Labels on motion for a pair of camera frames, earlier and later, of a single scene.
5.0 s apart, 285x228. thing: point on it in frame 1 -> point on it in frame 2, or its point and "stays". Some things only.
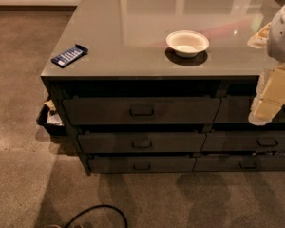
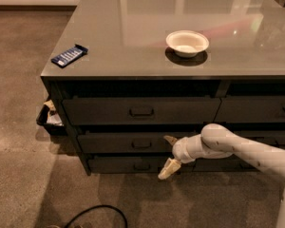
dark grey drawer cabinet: [161, 79] stays
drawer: [142, 142] stays
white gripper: [283, 37] -> [180, 151]
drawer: [241, 163] stays
